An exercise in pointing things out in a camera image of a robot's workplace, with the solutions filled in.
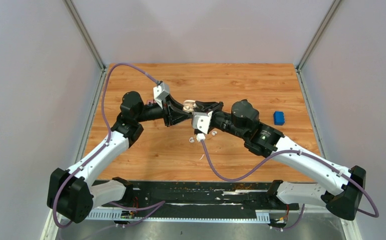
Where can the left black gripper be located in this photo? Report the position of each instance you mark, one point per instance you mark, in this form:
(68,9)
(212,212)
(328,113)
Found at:
(174,117)

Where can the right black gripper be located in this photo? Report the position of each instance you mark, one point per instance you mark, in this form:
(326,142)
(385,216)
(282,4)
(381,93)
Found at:
(207,107)

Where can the white gold earbud case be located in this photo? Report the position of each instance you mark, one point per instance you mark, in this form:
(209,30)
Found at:
(189,106)

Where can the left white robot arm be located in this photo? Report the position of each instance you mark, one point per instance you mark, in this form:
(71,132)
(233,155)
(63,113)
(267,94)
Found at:
(72,192)

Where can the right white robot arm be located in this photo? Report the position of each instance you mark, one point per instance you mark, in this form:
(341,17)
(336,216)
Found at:
(337,188)

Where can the blue object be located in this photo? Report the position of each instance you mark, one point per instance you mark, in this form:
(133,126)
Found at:
(279,118)

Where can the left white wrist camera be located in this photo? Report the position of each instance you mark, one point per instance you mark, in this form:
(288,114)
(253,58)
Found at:
(160,92)

